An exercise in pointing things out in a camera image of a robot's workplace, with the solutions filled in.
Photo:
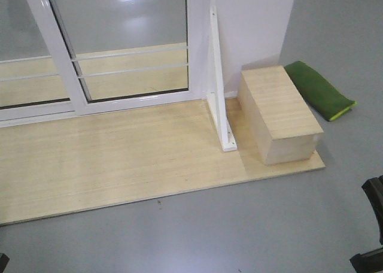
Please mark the fixed white framed glass panel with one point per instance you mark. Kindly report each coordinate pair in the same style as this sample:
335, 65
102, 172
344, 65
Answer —
36, 71

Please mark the light wooden floor platform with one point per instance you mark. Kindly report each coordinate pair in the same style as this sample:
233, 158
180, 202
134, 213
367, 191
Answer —
83, 163

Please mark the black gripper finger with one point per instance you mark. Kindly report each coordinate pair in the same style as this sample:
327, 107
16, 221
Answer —
368, 262
373, 190

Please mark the white triangular support bracket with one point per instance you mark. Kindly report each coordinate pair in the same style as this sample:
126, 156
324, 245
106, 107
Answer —
215, 87

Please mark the black left corner part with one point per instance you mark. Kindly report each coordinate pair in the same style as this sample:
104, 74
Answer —
4, 259

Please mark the white wall panel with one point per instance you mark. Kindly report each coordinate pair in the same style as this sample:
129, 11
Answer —
251, 36

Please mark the light wooden box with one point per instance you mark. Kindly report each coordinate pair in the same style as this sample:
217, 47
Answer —
283, 126

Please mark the white framed sliding glass door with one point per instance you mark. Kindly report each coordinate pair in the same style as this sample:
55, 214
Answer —
78, 105

